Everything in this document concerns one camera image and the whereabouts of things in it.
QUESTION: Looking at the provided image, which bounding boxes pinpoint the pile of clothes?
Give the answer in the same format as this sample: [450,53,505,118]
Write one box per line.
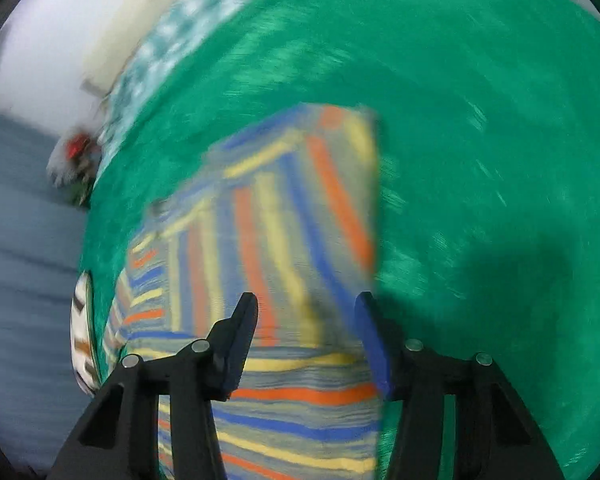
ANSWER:
[55,150,106,208]

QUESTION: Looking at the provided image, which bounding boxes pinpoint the green patterned blanket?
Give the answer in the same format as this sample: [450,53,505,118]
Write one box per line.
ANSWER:
[77,0,600,480]

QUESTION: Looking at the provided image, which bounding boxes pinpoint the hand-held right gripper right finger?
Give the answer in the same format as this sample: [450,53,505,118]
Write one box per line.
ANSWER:
[355,291,566,480]

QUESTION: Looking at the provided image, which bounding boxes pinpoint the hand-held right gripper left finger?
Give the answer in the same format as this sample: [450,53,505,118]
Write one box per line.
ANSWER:
[47,291,259,480]

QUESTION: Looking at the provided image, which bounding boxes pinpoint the white patterned cushion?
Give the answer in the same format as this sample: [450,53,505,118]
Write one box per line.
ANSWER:
[70,271,103,396]

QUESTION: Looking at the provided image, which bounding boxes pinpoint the cream padded headboard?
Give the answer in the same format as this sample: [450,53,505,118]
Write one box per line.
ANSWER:
[82,0,231,93]

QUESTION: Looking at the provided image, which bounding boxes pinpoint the green checkered bed sheet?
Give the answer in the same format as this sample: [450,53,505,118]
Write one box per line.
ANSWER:
[97,0,306,171]

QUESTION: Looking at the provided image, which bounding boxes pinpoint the blue-grey curtain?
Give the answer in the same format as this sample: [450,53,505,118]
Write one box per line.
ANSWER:
[0,110,106,476]

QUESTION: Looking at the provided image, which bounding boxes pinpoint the striped knitted sweater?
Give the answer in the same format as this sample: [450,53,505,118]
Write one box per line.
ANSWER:
[102,102,396,480]

